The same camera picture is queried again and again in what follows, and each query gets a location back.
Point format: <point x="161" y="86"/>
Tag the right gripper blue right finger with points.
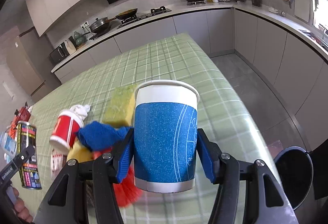
<point x="207" y="152"/>

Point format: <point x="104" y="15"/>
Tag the blue cloth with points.
<point x="97" y="136"/>

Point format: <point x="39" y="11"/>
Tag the black yellow spray can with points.
<point x="28" y="172"/>

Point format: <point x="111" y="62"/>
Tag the red pot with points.
<point x="22" y="115"/>

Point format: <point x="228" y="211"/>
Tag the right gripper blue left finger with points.
<point x="124" y="155"/>

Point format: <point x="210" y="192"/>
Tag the left hand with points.
<point x="21" y="211"/>

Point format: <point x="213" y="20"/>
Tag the white plastic jug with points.
<point x="70" y="47"/>

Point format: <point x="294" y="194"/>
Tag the blue white packet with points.
<point x="8" y="144"/>

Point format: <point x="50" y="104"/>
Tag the black utensil holder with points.
<point x="257" y="3"/>

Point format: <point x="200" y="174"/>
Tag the black gas stove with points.
<point x="153" y="12"/>

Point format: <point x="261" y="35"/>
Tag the white cutting board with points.
<point x="302" y="10"/>

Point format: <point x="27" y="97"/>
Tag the red plastic bag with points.
<point x="126" y="192"/>

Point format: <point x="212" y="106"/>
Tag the blue paper cup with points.
<point x="165" y="136"/>

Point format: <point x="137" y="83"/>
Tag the white crumpled tissue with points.
<point x="81" y="110"/>

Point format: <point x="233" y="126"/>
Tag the black frying pan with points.
<point x="127" y="14"/>

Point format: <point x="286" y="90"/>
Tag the black trash bin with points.
<point x="295" y="169"/>

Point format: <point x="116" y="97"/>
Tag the red paper cup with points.
<point x="65" y="131"/>

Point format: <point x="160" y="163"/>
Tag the yellow green sponge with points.
<point x="120" y="109"/>

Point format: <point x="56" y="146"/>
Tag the black wok with lid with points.
<point x="101" y="24"/>

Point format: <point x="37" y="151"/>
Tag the black microwave oven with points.
<point x="59" y="54"/>

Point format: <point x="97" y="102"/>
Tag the yellow cloth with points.
<point x="80" y="153"/>

